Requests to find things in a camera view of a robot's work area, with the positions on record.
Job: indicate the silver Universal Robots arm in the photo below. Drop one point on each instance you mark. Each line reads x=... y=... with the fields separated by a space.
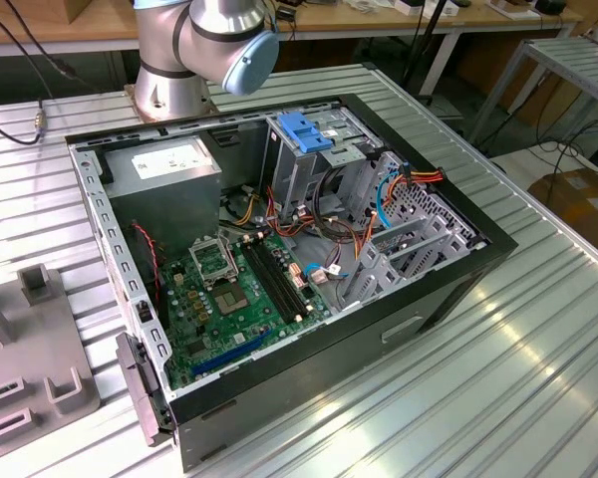
x=204 y=30

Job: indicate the metal disk bay cage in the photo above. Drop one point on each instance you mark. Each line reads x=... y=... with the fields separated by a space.
x=428 y=234

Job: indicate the black RAM slot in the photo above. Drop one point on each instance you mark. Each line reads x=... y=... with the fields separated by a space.
x=266 y=283
x=273 y=281
x=288 y=275
x=281 y=278

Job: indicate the metal optical drive cage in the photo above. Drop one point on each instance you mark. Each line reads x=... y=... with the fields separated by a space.
x=289 y=174

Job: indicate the CPU socket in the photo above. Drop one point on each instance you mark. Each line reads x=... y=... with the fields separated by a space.
x=231 y=300

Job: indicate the blue plastic drive latch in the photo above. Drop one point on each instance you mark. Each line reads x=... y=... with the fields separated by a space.
x=304 y=137

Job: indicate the black open PC case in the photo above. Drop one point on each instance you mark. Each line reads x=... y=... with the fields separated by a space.
x=329 y=358

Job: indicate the grey power supply unit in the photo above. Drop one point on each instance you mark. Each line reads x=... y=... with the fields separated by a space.
x=169 y=209

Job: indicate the blue expansion slot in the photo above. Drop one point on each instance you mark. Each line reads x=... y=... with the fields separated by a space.
x=229 y=354

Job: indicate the green motherboard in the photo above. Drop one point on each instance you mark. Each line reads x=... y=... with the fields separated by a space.
x=214 y=343

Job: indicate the grey plastic case latch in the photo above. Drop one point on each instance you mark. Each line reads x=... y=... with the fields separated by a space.
x=139 y=388

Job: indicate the black stand legs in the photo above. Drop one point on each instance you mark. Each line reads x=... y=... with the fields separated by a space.
x=428 y=60

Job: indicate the wooden desk white legs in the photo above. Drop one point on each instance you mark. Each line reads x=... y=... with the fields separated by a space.
x=359 y=22

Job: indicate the black power adapter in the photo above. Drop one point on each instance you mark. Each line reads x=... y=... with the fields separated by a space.
x=285 y=13

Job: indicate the white papers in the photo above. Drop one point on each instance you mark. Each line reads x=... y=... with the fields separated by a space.
x=361 y=5

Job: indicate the white box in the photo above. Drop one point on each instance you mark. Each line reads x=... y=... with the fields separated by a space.
x=403 y=9

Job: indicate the large cardboard box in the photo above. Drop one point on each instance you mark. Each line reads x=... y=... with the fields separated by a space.
x=588 y=209

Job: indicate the grey parts rack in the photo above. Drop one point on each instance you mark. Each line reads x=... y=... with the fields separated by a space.
x=30 y=348

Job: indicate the brown block white base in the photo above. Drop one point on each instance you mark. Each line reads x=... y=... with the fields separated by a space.
x=508 y=12

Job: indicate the small black device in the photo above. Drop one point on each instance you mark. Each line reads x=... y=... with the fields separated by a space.
x=550 y=7

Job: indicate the black case switch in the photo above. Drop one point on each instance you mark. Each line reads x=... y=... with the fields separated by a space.
x=143 y=311

